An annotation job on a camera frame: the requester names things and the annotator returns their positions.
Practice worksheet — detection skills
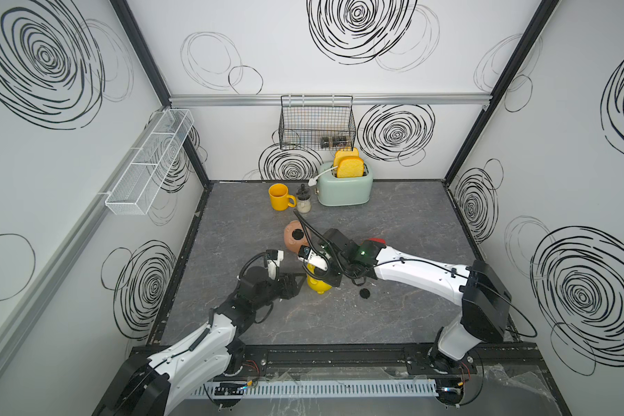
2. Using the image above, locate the yellow piggy bank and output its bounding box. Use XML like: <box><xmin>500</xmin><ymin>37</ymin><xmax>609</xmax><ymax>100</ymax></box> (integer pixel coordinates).
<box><xmin>306</xmin><ymin>265</ymin><xmax>332</xmax><ymax>295</ymax></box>

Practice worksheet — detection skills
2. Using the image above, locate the white slotted cable duct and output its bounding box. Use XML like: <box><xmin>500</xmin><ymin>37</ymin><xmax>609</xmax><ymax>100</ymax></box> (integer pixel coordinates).
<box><xmin>189</xmin><ymin>380</ymin><xmax>438</xmax><ymax>400</ymax></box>

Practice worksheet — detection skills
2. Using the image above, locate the yellow toast slice rear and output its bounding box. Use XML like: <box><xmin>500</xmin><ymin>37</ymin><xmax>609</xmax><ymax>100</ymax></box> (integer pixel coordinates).
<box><xmin>333</xmin><ymin>147</ymin><xmax>359</xmax><ymax>166</ymax></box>

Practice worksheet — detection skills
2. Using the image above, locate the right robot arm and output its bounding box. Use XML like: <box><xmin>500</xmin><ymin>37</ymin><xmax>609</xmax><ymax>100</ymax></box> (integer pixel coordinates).
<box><xmin>299</xmin><ymin>229</ymin><xmax>511</xmax><ymax>374</ymax></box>

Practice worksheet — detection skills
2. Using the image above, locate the white wire shelf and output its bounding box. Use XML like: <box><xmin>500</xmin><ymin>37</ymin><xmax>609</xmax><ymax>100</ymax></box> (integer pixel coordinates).
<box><xmin>105</xmin><ymin>107</ymin><xmax>193</xmax><ymax>216</ymax></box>

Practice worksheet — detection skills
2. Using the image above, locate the glass sugar jar with spoon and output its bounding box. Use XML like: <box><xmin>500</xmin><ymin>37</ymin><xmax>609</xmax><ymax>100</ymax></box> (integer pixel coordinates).
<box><xmin>296</xmin><ymin>184</ymin><xmax>311</xmax><ymax>213</ymax></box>

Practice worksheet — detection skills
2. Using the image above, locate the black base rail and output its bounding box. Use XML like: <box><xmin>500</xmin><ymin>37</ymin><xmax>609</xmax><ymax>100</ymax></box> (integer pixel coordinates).
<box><xmin>225</xmin><ymin>343</ymin><xmax>543</xmax><ymax>375</ymax></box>

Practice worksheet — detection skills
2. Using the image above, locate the dark item in basket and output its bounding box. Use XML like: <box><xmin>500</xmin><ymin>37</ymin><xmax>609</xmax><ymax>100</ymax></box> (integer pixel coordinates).
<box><xmin>320</xmin><ymin>136</ymin><xmax>349</xmax><ymax>149</ymax></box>

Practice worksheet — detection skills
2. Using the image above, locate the black wire basket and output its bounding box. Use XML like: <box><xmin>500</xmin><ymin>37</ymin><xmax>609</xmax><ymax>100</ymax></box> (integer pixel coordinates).
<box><xmin>277</xmin><ymin>95</ymin><xmax>357</xmax><ymax>151</ymax></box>

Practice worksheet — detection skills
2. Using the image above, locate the yellow ceramic mug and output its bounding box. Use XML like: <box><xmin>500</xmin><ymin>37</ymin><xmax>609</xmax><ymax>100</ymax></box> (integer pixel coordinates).
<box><xmin>269</xmin><ymin>183</ymin><xmax>297</xmax><ymax>211</ymax></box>

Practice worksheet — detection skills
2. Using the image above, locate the black corner frame post left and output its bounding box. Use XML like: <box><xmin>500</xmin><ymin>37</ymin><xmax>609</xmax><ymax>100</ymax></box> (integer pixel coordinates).
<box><xmin>110</xmin><ymin>0</ymin><xmax>212</xmax><ymax>192</ymax></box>

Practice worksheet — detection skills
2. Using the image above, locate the black corner frame post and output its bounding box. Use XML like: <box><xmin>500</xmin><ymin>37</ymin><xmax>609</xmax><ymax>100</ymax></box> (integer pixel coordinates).
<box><xmin>110</xmin><ymin>0</ymin><xmax>212</xmax><ymax>192</ymax></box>
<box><xmin>443</xmin><ymin>0</ymin><xmax>560</xmax><ymax>187</ymax></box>

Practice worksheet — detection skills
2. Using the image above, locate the black corner frame post right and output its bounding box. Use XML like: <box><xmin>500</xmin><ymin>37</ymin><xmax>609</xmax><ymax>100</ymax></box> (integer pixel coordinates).
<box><xmin>443</xmin><ymin>0</ymin><xmax>560</xmax><ymax>187</ymax></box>

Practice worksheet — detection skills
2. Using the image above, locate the pink piggy bank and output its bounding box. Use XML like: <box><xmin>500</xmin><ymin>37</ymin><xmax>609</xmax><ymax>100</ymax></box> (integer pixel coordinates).
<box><xmin>283</xmin><ymin>220</ymin><xmax>309</xmax><ymax>254</ymax></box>

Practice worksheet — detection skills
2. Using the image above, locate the red piggy bank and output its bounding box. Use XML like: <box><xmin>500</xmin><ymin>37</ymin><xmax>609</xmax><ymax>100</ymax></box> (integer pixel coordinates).
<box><xmin>367</xmin><ymin>239</ymin><xmax>386</xmax><ymax>246</ymax></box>

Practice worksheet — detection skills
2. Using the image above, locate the yellow toast slice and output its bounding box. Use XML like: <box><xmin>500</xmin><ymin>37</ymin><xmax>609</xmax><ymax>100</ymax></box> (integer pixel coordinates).
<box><xmin>335</xmin><ymin>156</ymin><xmax>365</xmax><ymax>179</ymax></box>
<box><xmin>333</xmin><ymin>147</ymin><xmax>359</xmax><ymax>166</ymax></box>

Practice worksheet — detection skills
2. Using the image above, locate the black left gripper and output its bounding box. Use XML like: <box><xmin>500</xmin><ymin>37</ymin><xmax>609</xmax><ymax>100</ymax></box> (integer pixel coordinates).
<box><xmin>251</xmin><ymin>270</ymin><xmax>306</xmax><ymax>313</ymax></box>

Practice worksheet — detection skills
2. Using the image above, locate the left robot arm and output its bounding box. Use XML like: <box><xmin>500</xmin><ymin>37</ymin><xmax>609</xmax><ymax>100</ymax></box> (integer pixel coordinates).
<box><xmin>93</xmin><ymin>266</ymin><xmax>306</xmax><ymax>415</ymax></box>

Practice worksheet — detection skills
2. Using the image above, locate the mint green toaster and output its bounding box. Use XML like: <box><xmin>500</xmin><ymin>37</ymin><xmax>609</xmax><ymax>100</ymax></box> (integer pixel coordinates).
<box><xmin>315</xmin><ymin>161</ymin><xmax>373</xmax><ymax>207</ymax></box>

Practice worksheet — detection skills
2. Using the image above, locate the yellow toast slice front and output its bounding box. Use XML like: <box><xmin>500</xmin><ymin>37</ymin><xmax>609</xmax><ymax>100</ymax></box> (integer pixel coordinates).
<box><xmin>335</xmin><ymin>156</ymin><xmax>365</xmax><ymax>179</ymax></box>

